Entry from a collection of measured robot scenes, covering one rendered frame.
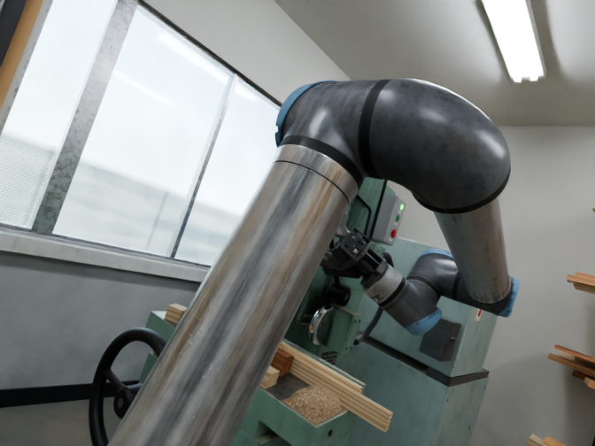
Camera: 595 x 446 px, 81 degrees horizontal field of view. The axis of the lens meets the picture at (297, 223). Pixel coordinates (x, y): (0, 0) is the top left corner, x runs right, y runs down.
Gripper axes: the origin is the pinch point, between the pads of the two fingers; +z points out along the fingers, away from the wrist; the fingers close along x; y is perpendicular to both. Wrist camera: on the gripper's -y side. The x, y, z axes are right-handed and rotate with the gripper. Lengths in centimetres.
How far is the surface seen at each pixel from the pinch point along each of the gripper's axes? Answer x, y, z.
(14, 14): -12, -47, 146
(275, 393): 32.2, -10.2, -19.6
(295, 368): 22.5, -20.5, -22.1
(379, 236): -27.4, -18.3, -19.1
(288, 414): 34.3, -6.0, -23.3
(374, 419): 22.7, -6.1, -39.7
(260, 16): -143, -69, 118
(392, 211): -34.6, -13.0, -16.9
